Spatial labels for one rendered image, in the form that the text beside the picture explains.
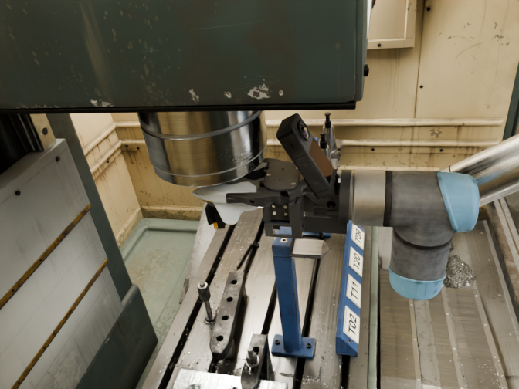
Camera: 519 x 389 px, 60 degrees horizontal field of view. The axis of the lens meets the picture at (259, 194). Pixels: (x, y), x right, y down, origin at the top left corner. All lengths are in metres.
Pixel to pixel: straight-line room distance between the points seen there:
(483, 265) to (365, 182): 1.19
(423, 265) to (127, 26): 0.46
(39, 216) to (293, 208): 0.57
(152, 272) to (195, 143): 1.41
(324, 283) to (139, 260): 0.96
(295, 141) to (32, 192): 0.59
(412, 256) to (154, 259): 1.46
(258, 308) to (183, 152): 0.75
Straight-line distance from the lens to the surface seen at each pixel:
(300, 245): 0.90
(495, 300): 1.62
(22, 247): 0.97
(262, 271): 1.31
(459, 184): 0.59
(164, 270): 1.89
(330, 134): 1.17
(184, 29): 0.42
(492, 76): 1.65
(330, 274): 1.29
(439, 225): 0.60
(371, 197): 0.58
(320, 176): 0.58
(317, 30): 0.40
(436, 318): 1.44
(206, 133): 0.52
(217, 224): 0.66
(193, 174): 0.54
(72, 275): 1.11
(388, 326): 1.36
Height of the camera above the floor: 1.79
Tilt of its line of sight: 33 degrees down
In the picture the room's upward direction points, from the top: 8 degrees counter-clockwise
